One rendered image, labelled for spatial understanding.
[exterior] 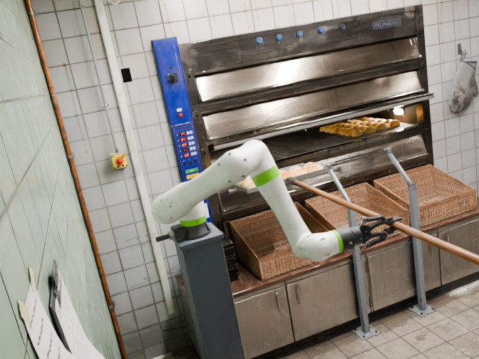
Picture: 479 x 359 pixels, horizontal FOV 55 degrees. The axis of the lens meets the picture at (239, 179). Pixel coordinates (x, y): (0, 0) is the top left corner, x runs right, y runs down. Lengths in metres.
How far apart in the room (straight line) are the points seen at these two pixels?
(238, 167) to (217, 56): 1.61
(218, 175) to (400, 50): 2.45
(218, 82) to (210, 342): 1.71
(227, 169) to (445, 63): 2.78
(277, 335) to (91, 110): 1.85
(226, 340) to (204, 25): 1.95
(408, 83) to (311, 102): 0.85
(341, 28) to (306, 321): 2.07
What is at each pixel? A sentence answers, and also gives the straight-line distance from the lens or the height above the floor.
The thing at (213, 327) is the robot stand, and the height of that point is 0.76.
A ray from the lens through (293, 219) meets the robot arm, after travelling 1.88.
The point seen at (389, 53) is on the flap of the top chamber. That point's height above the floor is 1.79.
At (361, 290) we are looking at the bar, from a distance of 3.27.
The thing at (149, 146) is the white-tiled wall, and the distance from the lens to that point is 3.11.
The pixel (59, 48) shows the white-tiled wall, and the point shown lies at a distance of 3.06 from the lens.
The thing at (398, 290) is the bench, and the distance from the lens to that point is 3.55.
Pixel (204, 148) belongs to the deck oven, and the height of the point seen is 1.40.
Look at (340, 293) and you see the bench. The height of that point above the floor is 0.33.
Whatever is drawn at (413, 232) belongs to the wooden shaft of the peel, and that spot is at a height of 1.20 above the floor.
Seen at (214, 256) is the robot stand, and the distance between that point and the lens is 2.15.
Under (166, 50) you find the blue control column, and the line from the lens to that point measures 3.09.
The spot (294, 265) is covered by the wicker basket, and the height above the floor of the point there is 0.61.
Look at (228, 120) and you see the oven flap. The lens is 3.23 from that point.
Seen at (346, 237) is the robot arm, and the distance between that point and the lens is 1.84.
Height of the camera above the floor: 1.94
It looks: 14 degrees down
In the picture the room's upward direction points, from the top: 10 degrees counter-clockwise
